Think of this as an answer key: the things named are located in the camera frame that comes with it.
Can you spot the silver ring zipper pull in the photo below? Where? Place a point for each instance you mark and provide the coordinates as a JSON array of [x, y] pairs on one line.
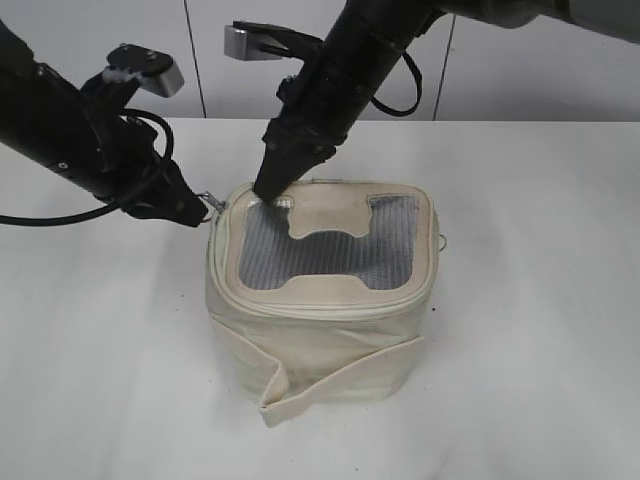
[[215, 206]]

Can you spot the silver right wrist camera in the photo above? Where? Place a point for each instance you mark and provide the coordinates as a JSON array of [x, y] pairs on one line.
[[250, 41]]

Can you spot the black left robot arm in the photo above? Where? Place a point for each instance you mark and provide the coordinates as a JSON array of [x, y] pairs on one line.
[[89, 136]]

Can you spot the cream canvas zipper bag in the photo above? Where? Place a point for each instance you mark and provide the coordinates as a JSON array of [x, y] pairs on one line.
[[321, 295]]

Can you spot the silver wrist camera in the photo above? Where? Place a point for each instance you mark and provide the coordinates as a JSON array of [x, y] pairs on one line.
[[250, 41], [141, 67]]

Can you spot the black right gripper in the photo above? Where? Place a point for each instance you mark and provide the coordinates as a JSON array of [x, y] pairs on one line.
[[316, 116]]

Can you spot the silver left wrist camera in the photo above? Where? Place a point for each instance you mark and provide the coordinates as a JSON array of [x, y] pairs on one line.
[[141, 67]]

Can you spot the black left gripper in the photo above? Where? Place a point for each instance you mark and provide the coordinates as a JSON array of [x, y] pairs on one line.
[[148, 185]]

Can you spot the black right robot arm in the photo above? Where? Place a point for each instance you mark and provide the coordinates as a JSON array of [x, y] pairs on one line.
[[342, 73]]

